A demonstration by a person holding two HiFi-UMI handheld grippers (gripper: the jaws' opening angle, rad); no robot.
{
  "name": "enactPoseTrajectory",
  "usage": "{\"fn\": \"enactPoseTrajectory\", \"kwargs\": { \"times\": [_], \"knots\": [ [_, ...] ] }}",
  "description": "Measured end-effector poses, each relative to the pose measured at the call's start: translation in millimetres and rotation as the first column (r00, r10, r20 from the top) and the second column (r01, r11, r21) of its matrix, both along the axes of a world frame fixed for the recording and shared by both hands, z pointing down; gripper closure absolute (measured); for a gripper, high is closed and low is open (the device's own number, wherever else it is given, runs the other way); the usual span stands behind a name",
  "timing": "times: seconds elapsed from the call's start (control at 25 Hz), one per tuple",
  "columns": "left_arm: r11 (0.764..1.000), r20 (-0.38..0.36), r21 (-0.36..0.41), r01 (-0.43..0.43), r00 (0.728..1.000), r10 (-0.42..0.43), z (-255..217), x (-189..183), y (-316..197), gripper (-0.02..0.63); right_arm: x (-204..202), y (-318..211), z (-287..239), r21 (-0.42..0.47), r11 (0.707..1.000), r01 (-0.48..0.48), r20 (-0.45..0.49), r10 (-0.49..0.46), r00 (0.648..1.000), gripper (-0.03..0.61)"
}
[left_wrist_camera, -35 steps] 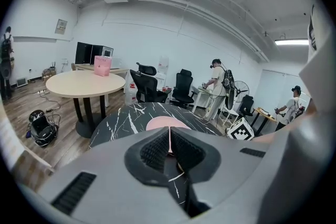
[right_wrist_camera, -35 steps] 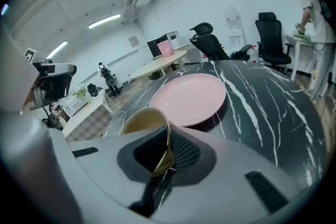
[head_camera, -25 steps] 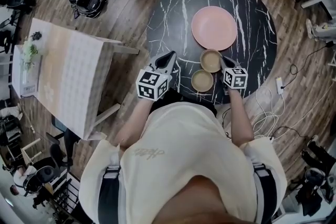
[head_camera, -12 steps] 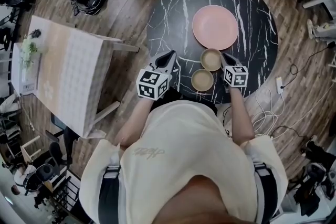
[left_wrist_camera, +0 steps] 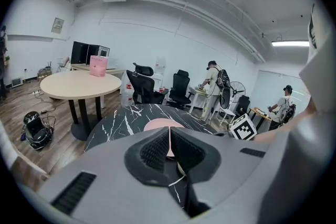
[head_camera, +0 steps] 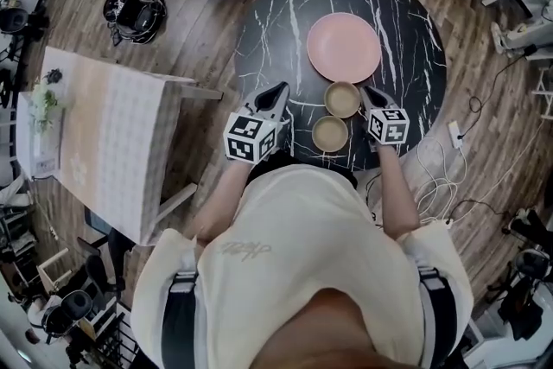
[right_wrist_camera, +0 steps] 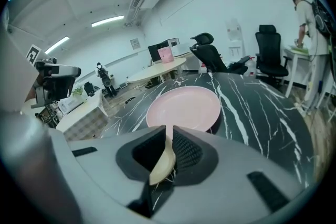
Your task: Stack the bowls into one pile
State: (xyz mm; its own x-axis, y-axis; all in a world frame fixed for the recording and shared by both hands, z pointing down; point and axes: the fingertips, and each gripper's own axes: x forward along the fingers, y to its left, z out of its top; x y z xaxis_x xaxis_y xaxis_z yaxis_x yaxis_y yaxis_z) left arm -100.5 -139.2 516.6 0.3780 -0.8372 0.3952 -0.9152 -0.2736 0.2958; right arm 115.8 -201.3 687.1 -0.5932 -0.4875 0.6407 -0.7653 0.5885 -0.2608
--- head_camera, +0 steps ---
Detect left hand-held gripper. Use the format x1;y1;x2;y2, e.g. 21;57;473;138
222;80;290;165

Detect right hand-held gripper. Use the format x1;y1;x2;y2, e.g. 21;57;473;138
359;86;410;153

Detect person's left forearm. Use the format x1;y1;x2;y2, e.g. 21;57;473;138
192;159;257;248

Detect person's right forearm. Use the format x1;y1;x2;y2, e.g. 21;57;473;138
376;149;422;239

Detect black marble round table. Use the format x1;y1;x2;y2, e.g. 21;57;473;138
232;0;448;172

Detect person's black trousers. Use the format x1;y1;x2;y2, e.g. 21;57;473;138
248;150;360;192

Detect pink plate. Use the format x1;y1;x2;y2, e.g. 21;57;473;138
306;12;383;85

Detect white-legged table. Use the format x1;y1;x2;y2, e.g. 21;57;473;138
41;46;224;248

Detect person's white shirt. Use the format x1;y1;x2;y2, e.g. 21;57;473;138
129;163;474;369

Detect black equipment bag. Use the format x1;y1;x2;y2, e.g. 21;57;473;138
103;0;168;46

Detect white flowers with green leaves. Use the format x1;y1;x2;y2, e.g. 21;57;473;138
30;68;67;136

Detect white side table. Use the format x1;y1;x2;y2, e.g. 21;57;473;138
15;92;67;181

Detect white cable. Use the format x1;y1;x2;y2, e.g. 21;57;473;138
413;137;470;226

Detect black cable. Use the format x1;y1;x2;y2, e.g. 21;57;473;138
448;54;546;222

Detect black shoulder strap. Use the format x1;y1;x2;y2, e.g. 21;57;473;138
416;267;460;360
160;270;200;369

